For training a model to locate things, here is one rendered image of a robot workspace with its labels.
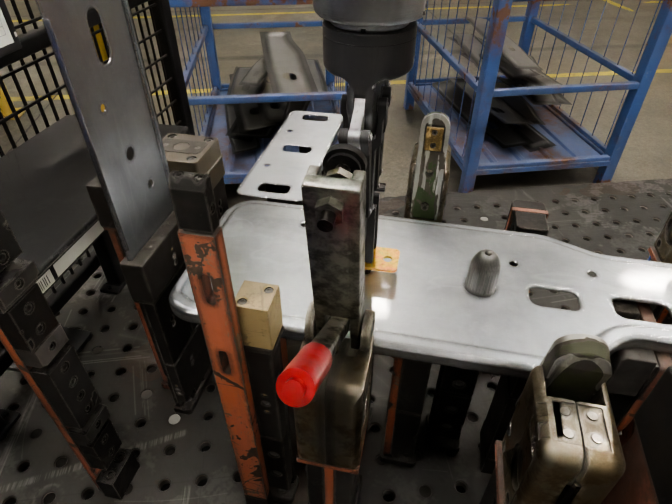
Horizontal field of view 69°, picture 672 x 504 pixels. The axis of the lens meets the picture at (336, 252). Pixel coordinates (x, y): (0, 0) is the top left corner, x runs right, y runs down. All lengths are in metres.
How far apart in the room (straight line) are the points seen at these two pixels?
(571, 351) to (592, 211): 0.97
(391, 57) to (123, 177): 0.32
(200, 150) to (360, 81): 0.33
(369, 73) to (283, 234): 0.27
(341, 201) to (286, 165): 0.46
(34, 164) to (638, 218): 1.22
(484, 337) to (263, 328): 0.21
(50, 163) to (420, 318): 0.55
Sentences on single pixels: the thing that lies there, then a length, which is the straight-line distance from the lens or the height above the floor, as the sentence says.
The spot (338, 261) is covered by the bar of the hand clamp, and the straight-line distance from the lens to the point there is 0.33.
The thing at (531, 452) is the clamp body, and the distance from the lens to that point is 0.38.
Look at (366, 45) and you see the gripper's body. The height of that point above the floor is 1.25.
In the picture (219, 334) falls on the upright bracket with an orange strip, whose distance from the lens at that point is 0.43.
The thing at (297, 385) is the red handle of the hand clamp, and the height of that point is 1.15.
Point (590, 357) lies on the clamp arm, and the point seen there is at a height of 1.10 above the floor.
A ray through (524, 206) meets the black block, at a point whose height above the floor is 0.99.
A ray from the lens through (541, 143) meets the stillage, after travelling 2.84.
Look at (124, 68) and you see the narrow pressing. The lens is 0.58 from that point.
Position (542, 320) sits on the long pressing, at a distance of 0.54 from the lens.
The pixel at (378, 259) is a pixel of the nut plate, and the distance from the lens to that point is 0.53.
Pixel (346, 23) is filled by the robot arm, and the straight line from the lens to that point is 0.39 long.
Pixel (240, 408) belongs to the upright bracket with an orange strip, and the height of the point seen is 0.94.
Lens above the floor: 1.36
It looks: 39 degrees down
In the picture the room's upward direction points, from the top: straight up
